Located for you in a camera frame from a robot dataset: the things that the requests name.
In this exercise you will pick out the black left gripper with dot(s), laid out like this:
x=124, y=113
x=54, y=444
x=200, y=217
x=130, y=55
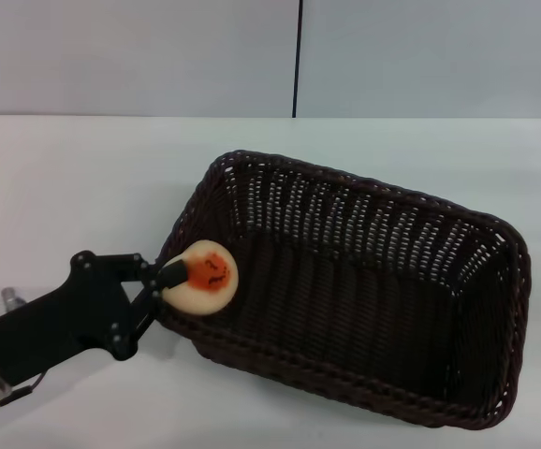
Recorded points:
x=83, y=308

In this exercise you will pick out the round bun with orange centre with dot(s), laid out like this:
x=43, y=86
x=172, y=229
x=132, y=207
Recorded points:
x=207, y=285

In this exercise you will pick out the dark brown woven basket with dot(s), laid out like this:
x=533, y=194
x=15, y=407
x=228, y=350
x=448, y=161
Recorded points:
x=355, y=299

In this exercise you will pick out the dark vertical wall strip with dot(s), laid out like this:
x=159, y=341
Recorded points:
x=297, y=56

